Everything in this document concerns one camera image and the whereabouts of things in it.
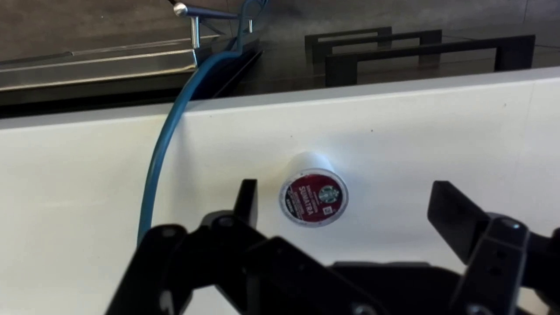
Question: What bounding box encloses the aluminium frame cart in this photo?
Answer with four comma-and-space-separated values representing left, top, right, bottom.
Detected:
0, 0, 256, 93

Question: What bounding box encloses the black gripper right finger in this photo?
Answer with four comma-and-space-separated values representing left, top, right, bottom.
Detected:
427, 178, 560, 315

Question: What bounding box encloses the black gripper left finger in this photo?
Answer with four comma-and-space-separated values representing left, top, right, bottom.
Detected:
104, 177, 364, 315

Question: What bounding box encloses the black cabinet handle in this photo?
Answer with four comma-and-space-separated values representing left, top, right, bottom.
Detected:
322, 33, 538, 89
312, 30, 445, 63
303, 24, 394, 51

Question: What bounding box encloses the maroon lid coffee capsule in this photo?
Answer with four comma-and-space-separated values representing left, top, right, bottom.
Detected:
279, 150, 352, 227

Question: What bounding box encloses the dark power cable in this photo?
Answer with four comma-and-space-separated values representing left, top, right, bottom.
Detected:
137, 0, 270, 243

